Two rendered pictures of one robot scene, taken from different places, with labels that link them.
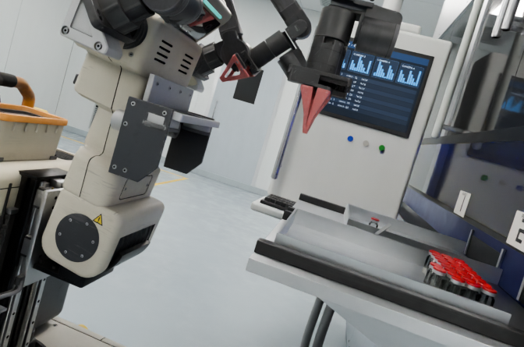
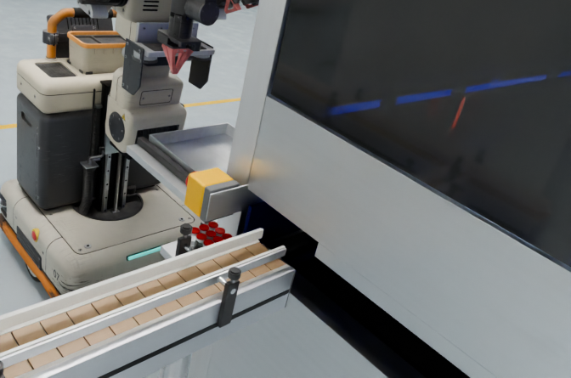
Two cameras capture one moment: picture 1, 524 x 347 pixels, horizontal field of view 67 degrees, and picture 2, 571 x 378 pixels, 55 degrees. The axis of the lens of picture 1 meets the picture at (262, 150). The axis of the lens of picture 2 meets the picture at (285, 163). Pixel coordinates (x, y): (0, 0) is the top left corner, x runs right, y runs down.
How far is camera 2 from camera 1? 1.15 m
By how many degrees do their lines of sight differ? 36
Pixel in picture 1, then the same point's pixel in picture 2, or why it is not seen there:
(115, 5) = not seen: outside the picture
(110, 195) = (128, 102)
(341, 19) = (176, 0)
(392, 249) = not seen: hidden behind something
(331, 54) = (173, 25)
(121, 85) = (132, 27)
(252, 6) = not seen: outside the picture
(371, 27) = (189, 7)
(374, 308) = (165, 181)
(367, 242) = not seen: hidden behind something
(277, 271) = (135, 155)
